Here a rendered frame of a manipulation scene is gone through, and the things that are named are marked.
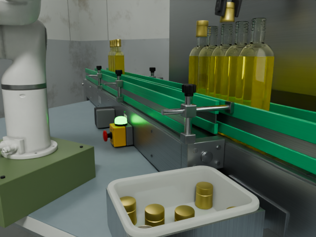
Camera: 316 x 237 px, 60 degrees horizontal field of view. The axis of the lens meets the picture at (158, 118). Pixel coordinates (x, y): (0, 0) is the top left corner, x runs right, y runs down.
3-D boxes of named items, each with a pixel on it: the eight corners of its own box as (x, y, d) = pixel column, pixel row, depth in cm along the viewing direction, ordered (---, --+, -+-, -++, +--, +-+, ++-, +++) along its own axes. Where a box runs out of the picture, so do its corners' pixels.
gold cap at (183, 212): (178, 241, 45) (179, 217, 44) (170, 229, 48) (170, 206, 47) (198, 236, 46) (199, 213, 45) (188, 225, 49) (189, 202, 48)
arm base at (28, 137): (17, 168, 57) (9, 94, 53) (-24, 158, 62) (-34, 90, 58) (68, 146, 71) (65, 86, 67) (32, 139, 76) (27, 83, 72)
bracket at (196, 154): (225, 169, 62) (226, 139, 61) (188, 175, 59) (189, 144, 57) (216, 163, 66) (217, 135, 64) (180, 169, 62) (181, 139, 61)
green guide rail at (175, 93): (217, 133, 65) (219, 100, 63) (214, 134, 65) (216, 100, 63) (96, 77, 224) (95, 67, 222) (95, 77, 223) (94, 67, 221)
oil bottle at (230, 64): (251, 134, 67) (258, 43, 62) (232, 137, 64) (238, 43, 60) (236, 128, 72) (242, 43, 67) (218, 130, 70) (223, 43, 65)
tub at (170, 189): (263, 250, 45) (267, 202, 43) (131, 293, 37) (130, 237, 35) (207, 200, 61) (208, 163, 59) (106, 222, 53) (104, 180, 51)
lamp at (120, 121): (128, 125, 97) (128, 117, 96) (116, 126, 95) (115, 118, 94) (125, 122, 101) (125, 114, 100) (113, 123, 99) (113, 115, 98)
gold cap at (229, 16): (237, 21, 66) (238, 2, 65) (225, 20, 65) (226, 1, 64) (228, 23, 70) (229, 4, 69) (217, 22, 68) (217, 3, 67)
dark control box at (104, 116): (115, 127, 122) (114, 109, 121) (98, 129, 120) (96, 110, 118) (111, 123, 130) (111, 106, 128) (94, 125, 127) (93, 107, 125)
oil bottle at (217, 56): (236, 128, 72) (242, 43, 67) (218, 130, 70) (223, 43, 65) (224, 123, 77) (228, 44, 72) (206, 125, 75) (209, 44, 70)
